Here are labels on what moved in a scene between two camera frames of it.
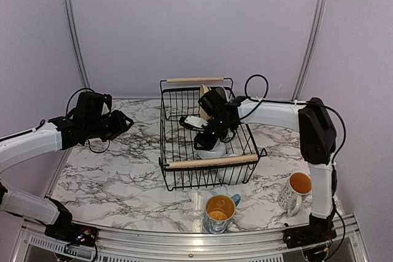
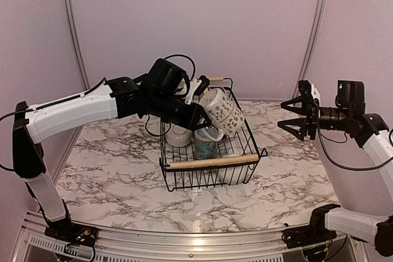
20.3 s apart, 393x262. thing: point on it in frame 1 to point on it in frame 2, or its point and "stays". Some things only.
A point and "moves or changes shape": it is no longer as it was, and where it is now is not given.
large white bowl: x=232 y=175 stays
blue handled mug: x=220 y=209 moves or changes shape
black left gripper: x=120 y=123 to x=191 y=120
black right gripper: x=207 y=143 to x=311 y=122
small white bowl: x=218 y=151 to x=177 y=135
